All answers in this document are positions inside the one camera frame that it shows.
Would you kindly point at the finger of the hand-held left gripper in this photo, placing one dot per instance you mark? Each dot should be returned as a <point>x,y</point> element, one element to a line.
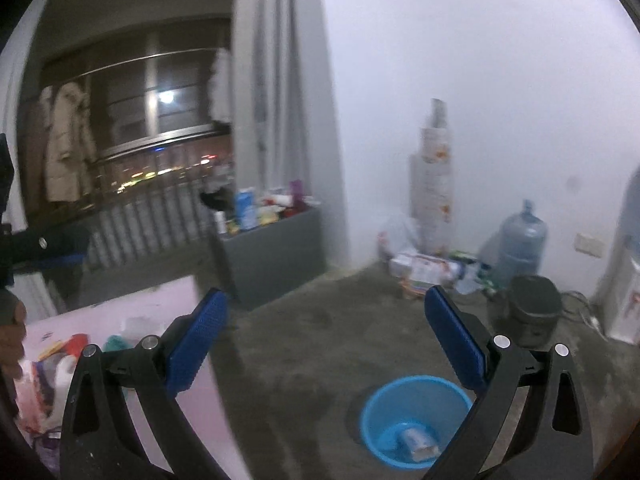
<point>47,247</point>

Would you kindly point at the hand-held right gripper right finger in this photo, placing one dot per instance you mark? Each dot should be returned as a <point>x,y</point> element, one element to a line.
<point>455,340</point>

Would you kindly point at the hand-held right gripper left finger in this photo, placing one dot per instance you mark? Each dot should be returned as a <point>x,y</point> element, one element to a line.
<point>200,340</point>

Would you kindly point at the blue plastic bucket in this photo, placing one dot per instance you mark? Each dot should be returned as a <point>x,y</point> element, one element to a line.
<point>390,420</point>

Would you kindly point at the purple snack bag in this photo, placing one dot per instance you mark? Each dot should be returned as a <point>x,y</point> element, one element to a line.
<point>42,442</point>

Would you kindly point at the grey trash bin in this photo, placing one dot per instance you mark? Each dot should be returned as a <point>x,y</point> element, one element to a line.
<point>272,255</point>

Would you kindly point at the person's left hand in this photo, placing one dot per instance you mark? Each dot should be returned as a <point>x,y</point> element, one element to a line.
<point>10,340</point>

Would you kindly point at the pile of litter bags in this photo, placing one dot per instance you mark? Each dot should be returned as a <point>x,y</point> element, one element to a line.
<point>440,272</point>

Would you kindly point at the beige hanging coat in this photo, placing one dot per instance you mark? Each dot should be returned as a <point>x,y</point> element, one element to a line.
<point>65,145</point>

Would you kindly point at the teal wrapper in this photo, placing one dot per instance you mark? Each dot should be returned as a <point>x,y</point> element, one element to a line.
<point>117,344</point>

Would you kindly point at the black rice cooker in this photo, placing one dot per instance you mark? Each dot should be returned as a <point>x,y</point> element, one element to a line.
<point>532,310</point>

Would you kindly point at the balcony railing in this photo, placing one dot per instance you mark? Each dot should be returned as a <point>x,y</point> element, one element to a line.
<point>145,225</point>

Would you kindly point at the red snack packet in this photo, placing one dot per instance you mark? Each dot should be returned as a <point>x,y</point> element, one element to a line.
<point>70,349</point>

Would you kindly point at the crumpled packet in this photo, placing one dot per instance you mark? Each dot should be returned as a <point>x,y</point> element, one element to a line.
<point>417,442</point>

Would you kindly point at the blue water jug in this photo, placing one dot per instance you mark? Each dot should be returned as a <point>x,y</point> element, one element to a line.
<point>520,250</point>

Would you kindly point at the white plastic bag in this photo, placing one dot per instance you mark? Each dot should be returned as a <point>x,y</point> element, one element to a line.
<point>400,235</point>

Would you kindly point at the blue and white bottle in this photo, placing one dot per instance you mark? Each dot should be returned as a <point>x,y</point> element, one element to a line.
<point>245,210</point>

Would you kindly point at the rolled white posters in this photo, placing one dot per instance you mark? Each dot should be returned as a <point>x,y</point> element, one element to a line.
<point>432,180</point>

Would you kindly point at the purple bottle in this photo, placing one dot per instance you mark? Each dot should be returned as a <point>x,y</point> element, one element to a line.
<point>297,191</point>

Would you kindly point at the white water dispenser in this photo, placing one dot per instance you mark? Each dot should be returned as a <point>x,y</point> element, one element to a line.
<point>625,270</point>

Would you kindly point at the wall socket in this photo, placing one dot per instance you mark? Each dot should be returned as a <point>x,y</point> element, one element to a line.
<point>590,245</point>

